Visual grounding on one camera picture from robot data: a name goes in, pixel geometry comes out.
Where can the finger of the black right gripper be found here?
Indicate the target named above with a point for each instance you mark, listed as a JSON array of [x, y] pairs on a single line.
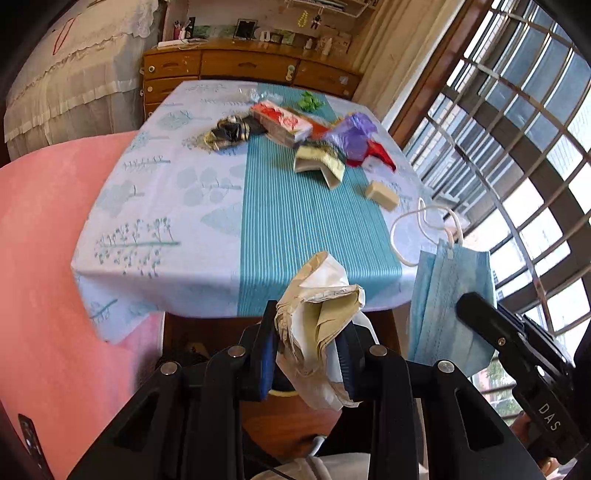
[[499, 327]]

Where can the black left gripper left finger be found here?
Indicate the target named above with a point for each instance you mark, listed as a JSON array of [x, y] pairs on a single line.
[[260, 343]]

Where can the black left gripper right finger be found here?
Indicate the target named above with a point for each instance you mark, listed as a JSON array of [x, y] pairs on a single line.
[[353, 345]]

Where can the blue surgical face mask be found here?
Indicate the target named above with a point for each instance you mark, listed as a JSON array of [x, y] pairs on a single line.
[[435, 331]]

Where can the beige paper wrapper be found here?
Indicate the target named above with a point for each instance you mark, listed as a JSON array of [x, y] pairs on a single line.
[[316, 307]]

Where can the small white cardboard box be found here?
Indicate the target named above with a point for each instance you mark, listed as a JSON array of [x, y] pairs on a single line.
[[382, 195]]

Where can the red snack bag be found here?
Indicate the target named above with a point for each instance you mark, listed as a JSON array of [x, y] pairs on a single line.
[[376, 150]]

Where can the black gold wrapper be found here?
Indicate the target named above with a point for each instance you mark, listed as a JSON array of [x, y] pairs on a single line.
[[232, 131]]

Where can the red white strawberry milk carton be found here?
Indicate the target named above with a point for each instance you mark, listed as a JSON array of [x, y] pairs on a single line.
[[281, 124]]

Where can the blue white patterned tablecloth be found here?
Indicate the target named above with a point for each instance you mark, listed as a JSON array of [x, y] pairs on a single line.
[[182, 229]]

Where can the dark green tea packet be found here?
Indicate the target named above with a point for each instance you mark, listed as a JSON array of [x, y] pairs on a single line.
[[322, 158]]

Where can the window security grille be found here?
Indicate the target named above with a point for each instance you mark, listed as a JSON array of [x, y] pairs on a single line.
[[498, 129]]

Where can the purple plastic bag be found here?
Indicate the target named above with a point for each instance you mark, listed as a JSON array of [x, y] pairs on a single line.
[[352, 135]]

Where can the green crumpled paper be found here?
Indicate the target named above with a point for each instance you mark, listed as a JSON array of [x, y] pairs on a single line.
[[309, 102]]

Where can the clear plastic bottle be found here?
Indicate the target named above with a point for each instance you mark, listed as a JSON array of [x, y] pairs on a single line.
[[252, 95]]

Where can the wooden drawer desk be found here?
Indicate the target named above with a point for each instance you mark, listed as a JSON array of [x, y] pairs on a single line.
[[163, 69]]

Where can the cream curtain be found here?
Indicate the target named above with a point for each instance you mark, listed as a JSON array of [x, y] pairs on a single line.
[[393, 49]]

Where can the lace covered cabinet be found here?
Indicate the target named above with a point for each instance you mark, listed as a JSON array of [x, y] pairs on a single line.
[[83, 77]]

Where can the black picture frame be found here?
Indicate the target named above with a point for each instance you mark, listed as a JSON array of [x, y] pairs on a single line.
[[245, 29]]

